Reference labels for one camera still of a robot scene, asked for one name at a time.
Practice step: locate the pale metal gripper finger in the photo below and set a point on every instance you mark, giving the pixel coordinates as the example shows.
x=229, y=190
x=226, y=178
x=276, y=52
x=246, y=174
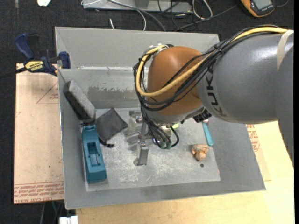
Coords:
x=143, y=156

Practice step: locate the grey metal bin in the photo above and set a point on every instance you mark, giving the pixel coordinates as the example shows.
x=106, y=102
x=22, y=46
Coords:
x=163, y=171

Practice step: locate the dark grey cloth pouch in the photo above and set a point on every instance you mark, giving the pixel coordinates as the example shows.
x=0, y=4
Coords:
x=109, y=125

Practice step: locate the blue tape dispenser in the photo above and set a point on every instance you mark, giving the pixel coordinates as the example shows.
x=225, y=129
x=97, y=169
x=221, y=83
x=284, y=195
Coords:
x=93, y=169

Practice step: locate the tan toy figure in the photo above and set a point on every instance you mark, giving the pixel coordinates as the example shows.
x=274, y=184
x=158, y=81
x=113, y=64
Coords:
x=200, y=153

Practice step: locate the grey and black eraser block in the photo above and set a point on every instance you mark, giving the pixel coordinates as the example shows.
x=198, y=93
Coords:
x=80, y=99

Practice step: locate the brown cardboard board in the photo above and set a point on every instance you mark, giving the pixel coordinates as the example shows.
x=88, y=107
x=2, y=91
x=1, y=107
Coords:
x=37, y=136

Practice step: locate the black cylinder on white bracket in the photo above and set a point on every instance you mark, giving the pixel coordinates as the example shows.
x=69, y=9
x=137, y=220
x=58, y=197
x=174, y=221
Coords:
x=201, y=117

